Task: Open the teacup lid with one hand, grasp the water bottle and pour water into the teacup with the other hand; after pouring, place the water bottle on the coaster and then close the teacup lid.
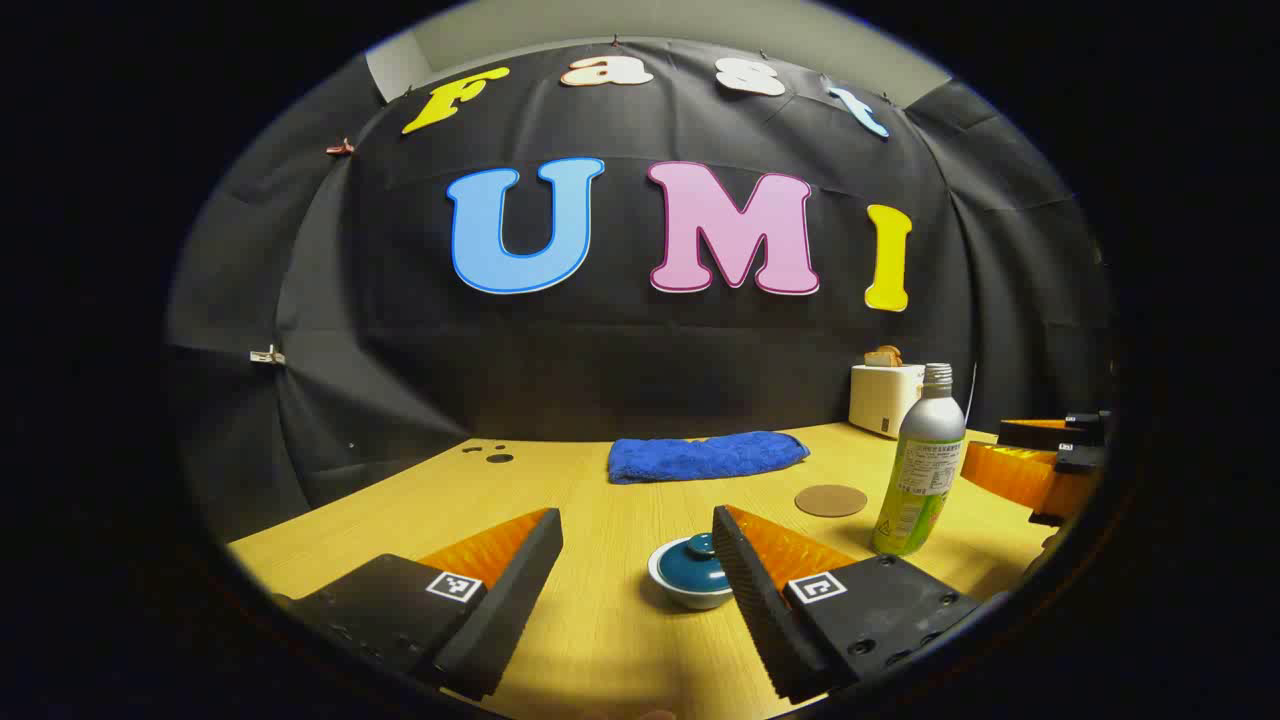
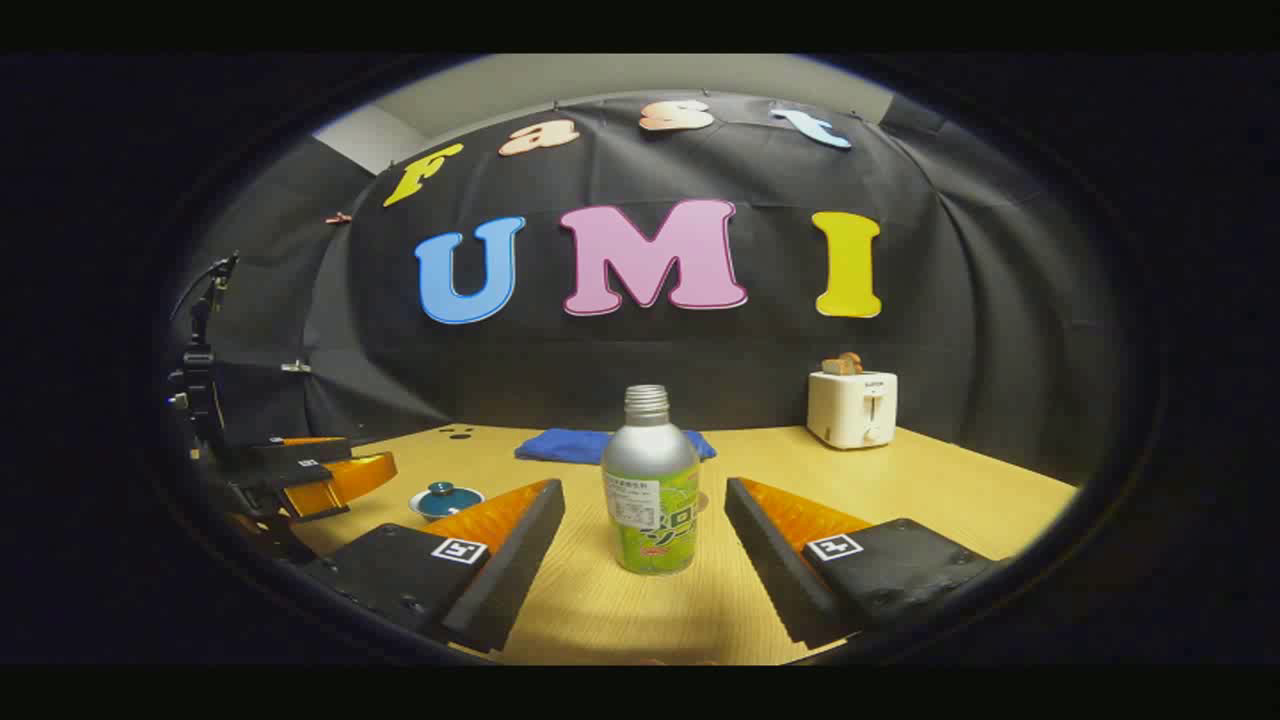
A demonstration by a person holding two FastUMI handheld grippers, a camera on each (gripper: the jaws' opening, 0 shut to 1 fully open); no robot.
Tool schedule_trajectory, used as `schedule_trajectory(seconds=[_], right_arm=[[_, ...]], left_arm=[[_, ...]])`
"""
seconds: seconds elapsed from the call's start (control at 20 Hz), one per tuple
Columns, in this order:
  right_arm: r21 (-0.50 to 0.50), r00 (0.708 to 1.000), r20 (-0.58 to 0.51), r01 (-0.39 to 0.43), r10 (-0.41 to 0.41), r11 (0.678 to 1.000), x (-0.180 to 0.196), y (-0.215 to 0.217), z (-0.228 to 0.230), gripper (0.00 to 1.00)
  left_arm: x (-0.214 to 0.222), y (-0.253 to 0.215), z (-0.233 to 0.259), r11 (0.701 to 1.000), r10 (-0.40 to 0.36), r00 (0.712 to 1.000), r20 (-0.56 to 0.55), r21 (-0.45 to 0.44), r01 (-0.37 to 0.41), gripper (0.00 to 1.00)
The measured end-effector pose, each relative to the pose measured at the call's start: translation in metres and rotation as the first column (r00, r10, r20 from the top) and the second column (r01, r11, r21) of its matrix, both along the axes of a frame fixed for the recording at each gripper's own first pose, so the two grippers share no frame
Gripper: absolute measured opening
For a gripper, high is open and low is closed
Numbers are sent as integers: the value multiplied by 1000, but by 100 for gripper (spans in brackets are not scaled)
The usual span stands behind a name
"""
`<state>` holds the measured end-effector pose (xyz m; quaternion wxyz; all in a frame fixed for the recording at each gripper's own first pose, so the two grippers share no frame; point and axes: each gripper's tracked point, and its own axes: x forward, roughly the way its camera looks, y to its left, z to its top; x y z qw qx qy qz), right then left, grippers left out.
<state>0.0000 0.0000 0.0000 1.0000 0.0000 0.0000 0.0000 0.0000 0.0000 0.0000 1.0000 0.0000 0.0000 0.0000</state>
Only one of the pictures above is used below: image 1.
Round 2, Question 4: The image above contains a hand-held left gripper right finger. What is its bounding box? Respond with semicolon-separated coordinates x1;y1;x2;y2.
712;505;981;706

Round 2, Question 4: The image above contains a white toaster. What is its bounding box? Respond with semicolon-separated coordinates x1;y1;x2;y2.
848;363;926;440

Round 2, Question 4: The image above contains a round brown coaster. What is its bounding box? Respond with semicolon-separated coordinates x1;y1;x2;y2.
795;484;869;518

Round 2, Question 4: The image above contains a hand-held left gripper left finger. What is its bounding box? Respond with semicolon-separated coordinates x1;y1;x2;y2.
285;507;564;701

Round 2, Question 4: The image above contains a blue towel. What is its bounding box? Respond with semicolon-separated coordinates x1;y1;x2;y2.
608;431;811;486

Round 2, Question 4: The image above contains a black backdrop cloth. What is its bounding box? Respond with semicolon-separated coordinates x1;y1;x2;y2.
165;35;1116;541

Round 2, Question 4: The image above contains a silver green water bottle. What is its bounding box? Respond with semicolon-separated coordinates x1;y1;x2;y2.
870;363;968;558

